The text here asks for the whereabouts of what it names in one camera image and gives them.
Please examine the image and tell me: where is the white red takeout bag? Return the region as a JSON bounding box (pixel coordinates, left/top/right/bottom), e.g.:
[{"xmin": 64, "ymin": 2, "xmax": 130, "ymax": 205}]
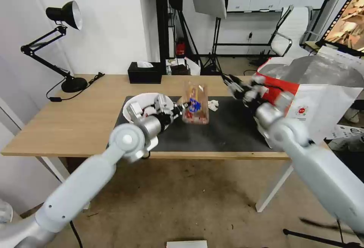
[{"xmin": 252, "ymin": 46, "xmax": 364, "ymax": 149}]

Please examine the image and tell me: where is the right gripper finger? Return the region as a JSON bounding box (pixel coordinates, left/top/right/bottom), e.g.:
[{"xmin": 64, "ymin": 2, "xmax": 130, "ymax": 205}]
[
  {"xmin": 226, "ymin": 83, "xmax": 247, "ymax": 100},
  {"xmin": 223, "ymin": 73, "xmax": 248, "ymax": 89}
]

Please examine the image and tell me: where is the white round bowl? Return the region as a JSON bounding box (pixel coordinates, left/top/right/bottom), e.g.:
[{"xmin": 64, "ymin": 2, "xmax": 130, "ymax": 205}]
[{"xmin": 122, "ymin": 93, "xmax": 176, "ymax": 125}]

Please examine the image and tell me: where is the computer monitor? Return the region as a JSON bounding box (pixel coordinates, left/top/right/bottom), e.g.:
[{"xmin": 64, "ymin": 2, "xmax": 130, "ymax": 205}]
[{"xmin": 316, "ymin": 0, "xmax": 364, "ymax": 53}]

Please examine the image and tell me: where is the white round floor object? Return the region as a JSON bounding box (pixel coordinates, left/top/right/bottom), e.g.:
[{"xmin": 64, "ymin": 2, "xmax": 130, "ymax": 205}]
[{"xmin": 0, "ymin": 198, "xmax": 14, "ymax": 224}]

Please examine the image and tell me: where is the white office chair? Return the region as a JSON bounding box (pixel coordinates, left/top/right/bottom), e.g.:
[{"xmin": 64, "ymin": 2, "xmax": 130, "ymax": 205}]
[{"xmin": 269, "ymin": 4, "xmax": 314, "ymax": 58}]

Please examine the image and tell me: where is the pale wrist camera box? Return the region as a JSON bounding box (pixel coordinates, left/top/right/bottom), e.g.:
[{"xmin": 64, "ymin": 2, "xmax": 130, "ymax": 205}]
[{"xmin": 154, "ymin": 94, "xmax": 173, "ymax": 113}]

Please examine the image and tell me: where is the black tissue box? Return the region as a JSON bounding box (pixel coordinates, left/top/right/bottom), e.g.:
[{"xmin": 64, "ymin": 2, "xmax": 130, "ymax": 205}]
[{"xmin": 127, "ymin": 61, "xmax": 162, "ymax": 85}]

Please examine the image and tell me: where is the black tripod light stand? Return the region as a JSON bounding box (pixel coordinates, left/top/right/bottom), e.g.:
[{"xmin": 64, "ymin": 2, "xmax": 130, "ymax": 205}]
[{"xmin": 199, "ymin": 16, "xmax": 229, "ymax": 75}]

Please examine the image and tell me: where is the white flat box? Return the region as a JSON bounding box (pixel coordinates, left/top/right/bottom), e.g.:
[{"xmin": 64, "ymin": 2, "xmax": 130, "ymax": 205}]
[{"xmin": 166, "ymin": 240, "xmax": 209, "ymax": 248}]

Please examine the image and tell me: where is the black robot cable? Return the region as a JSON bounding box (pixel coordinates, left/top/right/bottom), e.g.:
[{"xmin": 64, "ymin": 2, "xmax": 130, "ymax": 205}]
[{"xmin": 69, "ymin": 220, "xmax": 83, "ymax": 248}]

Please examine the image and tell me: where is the black desk lamp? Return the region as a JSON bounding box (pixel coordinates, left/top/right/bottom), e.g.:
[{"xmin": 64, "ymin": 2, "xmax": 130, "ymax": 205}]
[{"xmin": 20, "ymin": 0, "xmax": 89, "ymax": 93}]

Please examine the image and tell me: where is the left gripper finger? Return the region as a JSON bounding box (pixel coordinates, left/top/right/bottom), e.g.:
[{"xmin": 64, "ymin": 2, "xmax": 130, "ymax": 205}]
[
  {"xmin": 173, "ymin": 110, "xmax": 190, "ymax": 121},
  {"xmin": 174, "ymin": 101, "xmax": 199, "ymax": 111}
]

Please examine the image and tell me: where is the white table leg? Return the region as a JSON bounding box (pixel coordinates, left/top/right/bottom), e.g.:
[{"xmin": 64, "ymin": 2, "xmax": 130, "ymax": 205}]
[
  {"xmin": 42, "ymin": 157, "xmax": 70, "ymax": 184},
  {"xmin": 255, "ymin": 164, "xmax": 294, "ymax": 213}
]

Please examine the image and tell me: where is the printed white paper sheet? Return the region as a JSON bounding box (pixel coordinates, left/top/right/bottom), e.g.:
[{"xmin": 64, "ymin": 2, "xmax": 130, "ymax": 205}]
[{"xmin": 325, "ymin": 122, "xmax": 364, "ymax": 147}]

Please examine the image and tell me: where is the clear printed plastic snack bag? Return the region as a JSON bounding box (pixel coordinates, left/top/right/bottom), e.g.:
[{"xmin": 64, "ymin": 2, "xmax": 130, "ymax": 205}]
[{"xmin": 181, "ymin": 82, "xmax": 210, "ymax": 126}]

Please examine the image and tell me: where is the black floor stand base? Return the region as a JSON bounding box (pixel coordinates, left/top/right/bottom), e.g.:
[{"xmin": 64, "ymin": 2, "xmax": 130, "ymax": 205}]
[{"xmin": 282, "ymin": 216, "xmax": 364, "ymax": 245}]

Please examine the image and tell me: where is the black lamp power cable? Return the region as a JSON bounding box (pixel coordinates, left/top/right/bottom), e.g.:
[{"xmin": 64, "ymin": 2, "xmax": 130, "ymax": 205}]
[{"xmin": 46, "ymin": 72, "xmax": 105, "ymax": 103}]

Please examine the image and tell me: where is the black desk mat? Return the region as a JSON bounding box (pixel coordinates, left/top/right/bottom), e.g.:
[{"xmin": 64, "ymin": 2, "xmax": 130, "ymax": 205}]
[{"xmin": 106, "ymin": 96, "xmax": 288, "ymax": 153}]

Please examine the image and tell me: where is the black metal frame post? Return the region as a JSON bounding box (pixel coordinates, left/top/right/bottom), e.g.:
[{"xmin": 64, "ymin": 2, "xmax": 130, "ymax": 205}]
[{"xmin": 154, "ymin": 0, "xmax": 172, "ymax": 61}]

